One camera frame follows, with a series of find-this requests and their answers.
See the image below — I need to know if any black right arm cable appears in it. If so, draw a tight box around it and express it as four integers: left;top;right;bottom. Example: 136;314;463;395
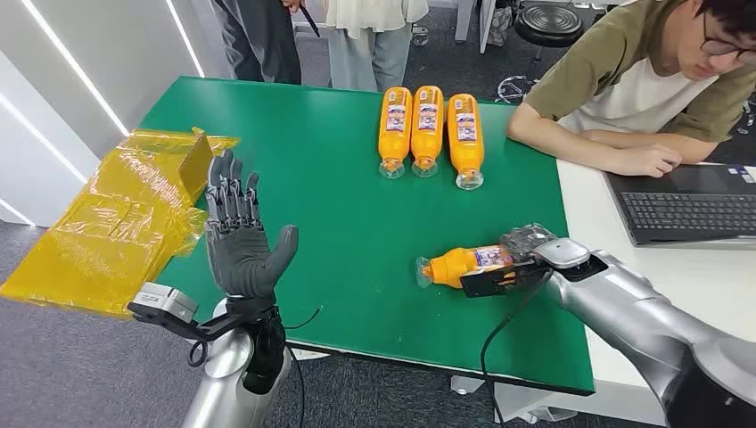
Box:
479;268;554;428

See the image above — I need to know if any seated person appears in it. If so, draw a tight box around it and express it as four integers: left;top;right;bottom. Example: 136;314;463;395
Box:
507;0;756;179

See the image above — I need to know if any orange bottle clear cap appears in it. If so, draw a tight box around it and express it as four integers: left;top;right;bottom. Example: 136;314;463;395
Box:
410;85;445;179
446;93;486;192
377;86;414;180

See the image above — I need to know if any standing person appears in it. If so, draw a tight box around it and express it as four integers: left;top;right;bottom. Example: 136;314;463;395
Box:
321;0;431;94
210;0;303;86

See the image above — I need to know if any white table foot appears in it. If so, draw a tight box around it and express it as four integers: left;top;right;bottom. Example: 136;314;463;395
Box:
450;375;486;396

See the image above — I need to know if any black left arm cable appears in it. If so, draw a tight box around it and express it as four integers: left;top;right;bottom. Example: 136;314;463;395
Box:
186;305;324;428

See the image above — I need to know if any yellow plastic-wrapped box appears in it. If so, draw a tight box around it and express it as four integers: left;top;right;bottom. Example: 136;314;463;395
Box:
0;127;241;320

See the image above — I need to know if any black round stool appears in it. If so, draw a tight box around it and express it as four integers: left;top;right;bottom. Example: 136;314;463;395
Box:
496;3;586;106

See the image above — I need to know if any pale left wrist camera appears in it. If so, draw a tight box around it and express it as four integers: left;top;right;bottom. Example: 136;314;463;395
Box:
127;282;200;327

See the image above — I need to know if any black laptop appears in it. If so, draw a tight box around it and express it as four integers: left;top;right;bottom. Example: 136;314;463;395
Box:
604;163;756;248

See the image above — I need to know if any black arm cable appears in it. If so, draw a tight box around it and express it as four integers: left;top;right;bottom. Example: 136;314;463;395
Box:
479;268;554;428
186;305;324;428

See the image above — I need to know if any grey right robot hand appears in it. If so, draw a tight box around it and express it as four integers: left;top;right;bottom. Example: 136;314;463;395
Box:
500;223;558;265

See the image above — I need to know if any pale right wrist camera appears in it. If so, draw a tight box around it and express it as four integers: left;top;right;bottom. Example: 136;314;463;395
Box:
533;237;592;270

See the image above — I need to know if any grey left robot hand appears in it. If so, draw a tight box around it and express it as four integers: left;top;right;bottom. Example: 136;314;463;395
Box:
203;149;300;300

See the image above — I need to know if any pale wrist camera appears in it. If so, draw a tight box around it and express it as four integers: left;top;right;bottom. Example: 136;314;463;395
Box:
127;282;200;327
533;237;592;270

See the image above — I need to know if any black pen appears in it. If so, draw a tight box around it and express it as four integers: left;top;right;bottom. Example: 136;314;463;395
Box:
299;4;322;38

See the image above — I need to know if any orange bottle with blue label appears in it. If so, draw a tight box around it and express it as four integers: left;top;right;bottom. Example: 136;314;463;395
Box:
415;244;520;291

